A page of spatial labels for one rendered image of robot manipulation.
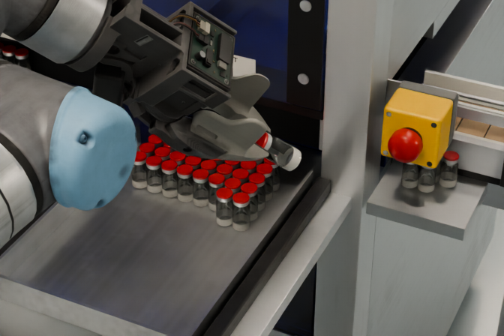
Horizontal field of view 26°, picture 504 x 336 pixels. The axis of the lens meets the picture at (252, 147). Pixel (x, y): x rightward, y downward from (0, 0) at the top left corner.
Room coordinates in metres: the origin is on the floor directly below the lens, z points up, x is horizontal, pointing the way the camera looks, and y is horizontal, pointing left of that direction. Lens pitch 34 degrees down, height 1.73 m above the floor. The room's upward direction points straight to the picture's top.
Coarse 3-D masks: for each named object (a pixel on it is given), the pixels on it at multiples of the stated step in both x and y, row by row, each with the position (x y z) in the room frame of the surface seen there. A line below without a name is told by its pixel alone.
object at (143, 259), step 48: (144, 192) 1.13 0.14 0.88; (288, 192) 1.13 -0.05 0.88; (48, 240) 1.03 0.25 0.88; (96, 240) 1.03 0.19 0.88; (144, 240) 1.03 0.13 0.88; (192, 240) 1.03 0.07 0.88; (240, 240) 1.03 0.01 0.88; (0, 288) 0.93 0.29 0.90; (48, 288) 0.95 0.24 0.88; (96, 288) 0.95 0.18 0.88; (144, 288) 0.95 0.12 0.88; (192, 288) 0.95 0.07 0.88
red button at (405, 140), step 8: (392, 136) 1.07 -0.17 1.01; (400, 136) 1.07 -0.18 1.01; (408, 136) 1.06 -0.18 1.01; (416, 136) 1.07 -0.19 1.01; (392, 144) 1.07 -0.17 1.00; (400, 144) 1.06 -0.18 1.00; (408, 144) 1.06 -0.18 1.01; (416, 144) 1.06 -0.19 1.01; (392, 152) 1.07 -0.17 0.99; (400, 152) 1.06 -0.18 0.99; (408, 152) 1.06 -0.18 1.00; (416, 152) 1.06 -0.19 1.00; (400, 160) 1.06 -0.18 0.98; (408, 160) 1.06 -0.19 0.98
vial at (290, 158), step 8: (272, 136) 0.83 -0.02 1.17; (272, 144) 0.82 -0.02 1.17; (280, 144) 0.82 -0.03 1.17; (288, 144) 0.83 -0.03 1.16; (272, 152) 0.81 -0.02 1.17; (280, 152) 0.81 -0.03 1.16; (288, 152) 0.82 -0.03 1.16; (296, 152) 0.82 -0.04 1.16; (272, 160) 0.81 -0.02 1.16; (280, 160) 0.81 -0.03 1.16; (288, 160) 0.82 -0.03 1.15; (296, 160) 0.82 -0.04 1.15; (288, 168) 0.82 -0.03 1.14
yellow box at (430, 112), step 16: (400, 96) 1.13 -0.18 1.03; (416, 96) 1.13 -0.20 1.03; (432, 96) 1.13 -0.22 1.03; (448, 96) 1.13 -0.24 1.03; (384, 112) 1.10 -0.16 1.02; (400, 112) 1.09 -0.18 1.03; (416, 112) 1.09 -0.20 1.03; (432, 112) 1.09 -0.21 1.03; (448, 112) 1.10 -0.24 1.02; (384, 128) 1.10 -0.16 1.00; (400, 128) 1.09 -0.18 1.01; (416, 128) 1.08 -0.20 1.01; (432, 128) 1.08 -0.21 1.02; (448, 128) 1.11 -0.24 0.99; (384, 144) 1.10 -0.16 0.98; (432, 144) 1.08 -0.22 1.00; (448, 144) 1.12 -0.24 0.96; (416, 160) 1.08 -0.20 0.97; (432, 160) 1.07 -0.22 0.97
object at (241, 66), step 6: (234, 60) 1.19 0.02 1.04; (240, 60) 1.19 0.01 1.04; (246, 60) 1.19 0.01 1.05; (252, 60) 1.18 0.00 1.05; (234, 66) 1.19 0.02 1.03; (240, 66) 1.19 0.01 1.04; (246, 66) 1.19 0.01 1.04; (252, 66) 1.18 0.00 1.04; (234, 72) 1.19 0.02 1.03; (240, 72) 1.19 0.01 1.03; (246, 72) 1.19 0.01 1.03; (252, 72) 1.18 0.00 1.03
